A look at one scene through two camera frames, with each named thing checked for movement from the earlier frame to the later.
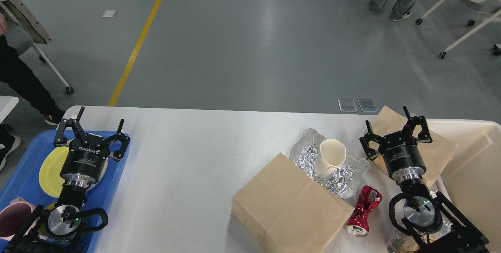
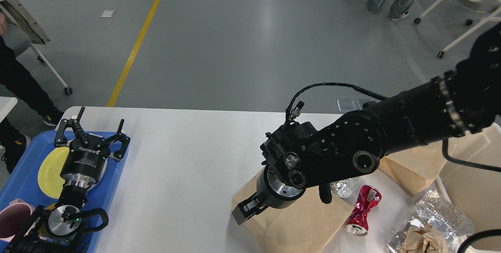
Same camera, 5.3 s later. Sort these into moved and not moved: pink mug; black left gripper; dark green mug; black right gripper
Moved: black right gripper
Not moved: dark green mug; pink mug; black left gripper
